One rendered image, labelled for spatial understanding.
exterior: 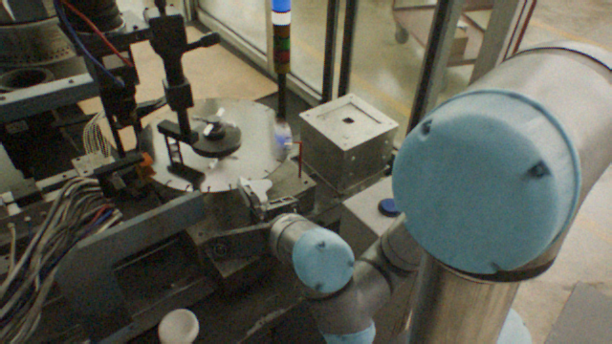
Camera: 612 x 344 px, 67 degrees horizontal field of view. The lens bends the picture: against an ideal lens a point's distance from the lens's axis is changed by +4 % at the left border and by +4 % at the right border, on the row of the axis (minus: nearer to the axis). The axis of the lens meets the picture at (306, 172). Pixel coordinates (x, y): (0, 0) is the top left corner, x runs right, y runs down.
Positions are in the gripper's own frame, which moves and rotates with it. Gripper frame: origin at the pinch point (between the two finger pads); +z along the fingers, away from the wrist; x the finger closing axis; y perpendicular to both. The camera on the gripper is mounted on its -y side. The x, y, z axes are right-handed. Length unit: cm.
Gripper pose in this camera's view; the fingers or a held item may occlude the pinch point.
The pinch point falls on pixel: (244, 214)
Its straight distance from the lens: 90.2
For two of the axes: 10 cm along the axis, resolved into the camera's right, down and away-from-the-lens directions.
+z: -3.9, -1.2, 9.1
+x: -2.0, -9.6, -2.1
